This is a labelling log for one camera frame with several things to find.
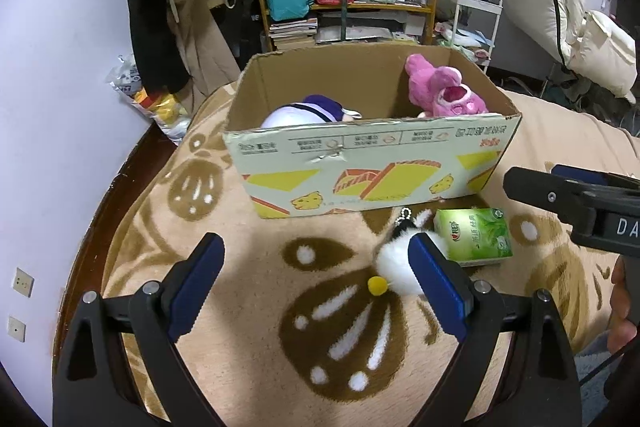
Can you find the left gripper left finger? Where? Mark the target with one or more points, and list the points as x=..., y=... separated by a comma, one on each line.
x=94, y=384

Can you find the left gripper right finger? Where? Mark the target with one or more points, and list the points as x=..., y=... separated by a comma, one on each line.
x=538, y=385

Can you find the green tissue pack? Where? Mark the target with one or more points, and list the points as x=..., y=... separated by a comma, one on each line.
x=476, y=236

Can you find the white fluffy pompom keychain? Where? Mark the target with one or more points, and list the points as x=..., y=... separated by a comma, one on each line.
x=391, y=264

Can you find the pink bear plush toy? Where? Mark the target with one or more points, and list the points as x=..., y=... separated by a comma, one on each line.
x=440, y=91

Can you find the purple white plush doll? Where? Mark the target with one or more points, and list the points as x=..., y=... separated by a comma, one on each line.
x=314, y=109

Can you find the person's right hand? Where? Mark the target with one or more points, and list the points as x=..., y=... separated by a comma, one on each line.
x=622, y=330

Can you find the plastic bag of snacks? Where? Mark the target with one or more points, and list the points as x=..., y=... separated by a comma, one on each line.
x=163, y=109

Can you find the open cardboard box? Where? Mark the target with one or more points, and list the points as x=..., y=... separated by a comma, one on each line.
x=388, y=158

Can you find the black hanging garment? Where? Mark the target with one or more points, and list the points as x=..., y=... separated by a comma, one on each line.
x=155, y=47

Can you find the stack of books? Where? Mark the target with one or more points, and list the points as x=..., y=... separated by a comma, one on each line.
x=295, y=34

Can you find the beige hanging coat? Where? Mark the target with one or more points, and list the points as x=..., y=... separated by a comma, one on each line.
x=203, y=49

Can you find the wall socket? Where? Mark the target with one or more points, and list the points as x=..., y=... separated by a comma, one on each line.
x=23, y=283
x=16, y=329

